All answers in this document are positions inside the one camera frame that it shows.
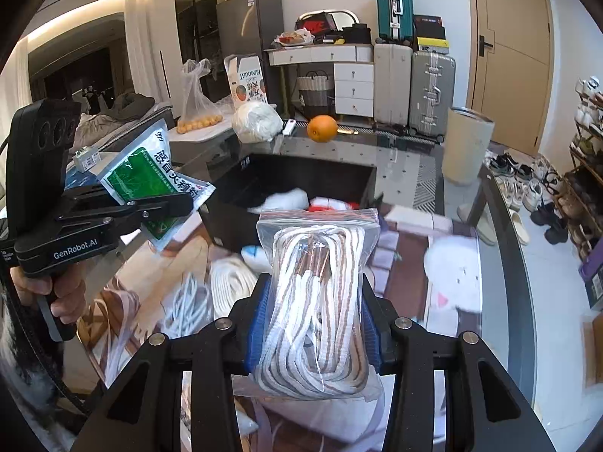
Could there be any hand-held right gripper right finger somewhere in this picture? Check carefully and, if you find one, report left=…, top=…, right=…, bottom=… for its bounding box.
left=360, top=275, right=559, bottom=452

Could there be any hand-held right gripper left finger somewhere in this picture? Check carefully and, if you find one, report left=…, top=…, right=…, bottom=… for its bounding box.
left=70, top=274, right=274, bottom=452

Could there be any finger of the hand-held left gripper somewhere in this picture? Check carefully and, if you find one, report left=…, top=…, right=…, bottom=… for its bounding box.
left=57, top=193, right=196, bottom=231
left=62, top=183, right=124, bottom=209

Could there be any green medicine packet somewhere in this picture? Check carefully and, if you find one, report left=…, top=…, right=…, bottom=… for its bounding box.
left=99, top=119, right=216, bottom=251

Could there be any bag of white rope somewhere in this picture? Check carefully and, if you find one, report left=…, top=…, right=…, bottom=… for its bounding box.
left=210, top=254, right=265, bottom=325

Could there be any zip bag of striped rope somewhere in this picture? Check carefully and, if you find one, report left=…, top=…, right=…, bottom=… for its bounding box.
left=233, top=208, right=384, bottom=401

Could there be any white cable bundle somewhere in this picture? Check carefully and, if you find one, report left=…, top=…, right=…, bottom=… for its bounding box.
left=162, top=273, right=213, bottom=340

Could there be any black cardboard box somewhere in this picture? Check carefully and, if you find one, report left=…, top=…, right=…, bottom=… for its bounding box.
left=198, top=151, right=384, bottom=255

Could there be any white soft bundle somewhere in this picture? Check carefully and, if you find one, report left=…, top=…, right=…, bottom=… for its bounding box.
left=247, top=188, right=310, bottom=215

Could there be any person's left hand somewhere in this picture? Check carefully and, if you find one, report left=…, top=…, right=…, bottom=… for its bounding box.
left=12, top=267, right=88, bottom=314

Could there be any blue plastic bag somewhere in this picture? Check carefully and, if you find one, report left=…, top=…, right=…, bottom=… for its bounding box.
left=63, top=167, right=109, bottom=194

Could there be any small white green box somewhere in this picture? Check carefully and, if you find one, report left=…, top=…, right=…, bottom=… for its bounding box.
left=73, top=147, right=102, bottom=173

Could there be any bed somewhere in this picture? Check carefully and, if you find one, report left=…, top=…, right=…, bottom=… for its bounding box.
left=70, top=94, right=175, bottom=151

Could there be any white side table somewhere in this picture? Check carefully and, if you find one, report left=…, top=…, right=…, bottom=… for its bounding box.
left=167, top=120, right=236, bottom=146

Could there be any printed desk mat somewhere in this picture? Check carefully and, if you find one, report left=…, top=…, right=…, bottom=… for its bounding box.
left=75, top=202, right=484, bottom=452

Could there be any plastic bag of kumquats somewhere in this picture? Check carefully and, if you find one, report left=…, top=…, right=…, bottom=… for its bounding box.
left=176, top=59, right=224, bottom=135

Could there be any dark clothing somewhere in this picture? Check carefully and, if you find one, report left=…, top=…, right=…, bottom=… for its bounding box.
left=101, top=93, right=156, bottom=121

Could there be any white bundle in plastic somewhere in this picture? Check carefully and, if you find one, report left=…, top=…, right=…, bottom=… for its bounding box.
left=232, top=102, right=284, bottom=143

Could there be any red white packet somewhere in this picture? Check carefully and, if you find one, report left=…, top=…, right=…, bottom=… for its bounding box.
left=308, top=196, right=360, bottom=212

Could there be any white printed fruit carton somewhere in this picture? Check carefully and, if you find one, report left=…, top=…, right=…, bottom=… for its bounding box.
left=223, top=54, right=269, bottom=107

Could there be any white curtain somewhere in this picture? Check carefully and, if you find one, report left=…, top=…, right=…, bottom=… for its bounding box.
left=125, top=0, right=163, bottom=104

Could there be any black white patterned rug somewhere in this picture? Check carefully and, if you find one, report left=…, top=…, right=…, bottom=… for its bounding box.
left=377, top=127, right=439, bottom=212

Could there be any orange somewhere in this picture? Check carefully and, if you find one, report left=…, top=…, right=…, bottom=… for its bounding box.
left=308, top=115, right=339, bottom=143

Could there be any woven basket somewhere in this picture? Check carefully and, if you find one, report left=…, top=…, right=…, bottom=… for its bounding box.
left=298, top=70, right=333, bottom=109

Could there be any dark glass cabinet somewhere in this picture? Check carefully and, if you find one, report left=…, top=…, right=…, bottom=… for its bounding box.
left=173, top=0, right=250, bottom=118

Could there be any grey refrigerator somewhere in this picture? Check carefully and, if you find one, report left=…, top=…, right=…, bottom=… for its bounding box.
left=217, top=0, right=286, bottom=118

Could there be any plastic bag of food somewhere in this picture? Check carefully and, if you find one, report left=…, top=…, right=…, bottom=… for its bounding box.
left=274, top=28, right=314, bottom=47

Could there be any beige cylindrical bin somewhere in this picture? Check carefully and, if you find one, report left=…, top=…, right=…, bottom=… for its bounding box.
left=443, top=107, right=495, bottom=186

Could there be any group of sneakers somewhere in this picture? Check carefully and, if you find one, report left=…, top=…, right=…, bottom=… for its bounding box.
left=485, top=148, right=571, bottom=246

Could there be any white desk with drawers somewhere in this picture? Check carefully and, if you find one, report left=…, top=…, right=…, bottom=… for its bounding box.
left=266, top=43, right=375, bottom=116

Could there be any purple box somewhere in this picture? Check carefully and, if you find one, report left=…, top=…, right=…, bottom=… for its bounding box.
left=579, top=238, right=603, bottom=312

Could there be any silver suitcase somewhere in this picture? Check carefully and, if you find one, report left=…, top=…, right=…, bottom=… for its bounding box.
left=409, top=49, right=457, bottom=138

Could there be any white suitcase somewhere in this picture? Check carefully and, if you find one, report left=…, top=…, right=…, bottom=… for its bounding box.
left=373, top=42, right=414, bottom=130

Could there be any black bag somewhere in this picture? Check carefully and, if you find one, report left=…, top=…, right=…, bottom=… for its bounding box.
left=341, top=23, right=373, bottom=44

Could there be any shoe rack with shoes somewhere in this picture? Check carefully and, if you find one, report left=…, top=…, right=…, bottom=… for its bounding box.
left=551, top=75, right=603, bottom=264

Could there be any teal suitcase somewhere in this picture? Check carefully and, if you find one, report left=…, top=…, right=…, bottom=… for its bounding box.
left=375, top=0, right=415, bottom=44

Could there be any wooden door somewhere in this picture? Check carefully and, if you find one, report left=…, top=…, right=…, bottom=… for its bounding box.
left=468, top=0, right=554, bottom=156

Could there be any clear bag with brown straps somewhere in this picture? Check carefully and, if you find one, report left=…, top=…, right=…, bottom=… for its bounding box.
left=75, top=287, right=144, bottom=387

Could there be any white arched frame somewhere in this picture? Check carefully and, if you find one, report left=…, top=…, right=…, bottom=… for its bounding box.
left=301, top=8, right=360, bottom=29

